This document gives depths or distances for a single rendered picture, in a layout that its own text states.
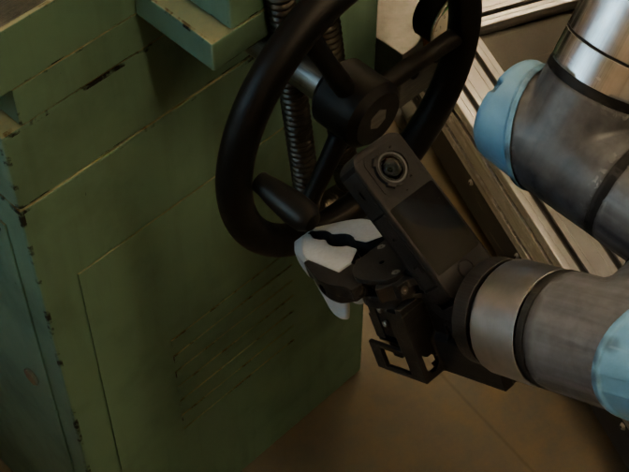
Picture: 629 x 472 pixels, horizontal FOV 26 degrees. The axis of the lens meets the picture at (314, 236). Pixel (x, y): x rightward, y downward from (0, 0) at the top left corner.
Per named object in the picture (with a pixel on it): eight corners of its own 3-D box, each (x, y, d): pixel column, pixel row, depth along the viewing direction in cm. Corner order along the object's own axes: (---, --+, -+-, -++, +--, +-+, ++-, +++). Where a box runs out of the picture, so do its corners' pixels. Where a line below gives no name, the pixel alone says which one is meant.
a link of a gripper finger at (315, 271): (296, 289, 97) (374, 315, 90) (288, 272, 97) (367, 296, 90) (343, 254, 99) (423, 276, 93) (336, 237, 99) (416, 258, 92)
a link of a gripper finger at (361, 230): (320, 292, 105) (399, 317, 98) (294, 228, 102) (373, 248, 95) (349, 271, 106) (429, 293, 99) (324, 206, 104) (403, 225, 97)
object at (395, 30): (401, 110, 145) (404, 56, 139) (319, 54, 151) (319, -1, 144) (453, 72, 149) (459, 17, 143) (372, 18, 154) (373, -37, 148)
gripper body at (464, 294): (369, 366, 97) (488, 410, 87) (329, 266, 93) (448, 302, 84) (442, 307, 100) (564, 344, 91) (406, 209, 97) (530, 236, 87)
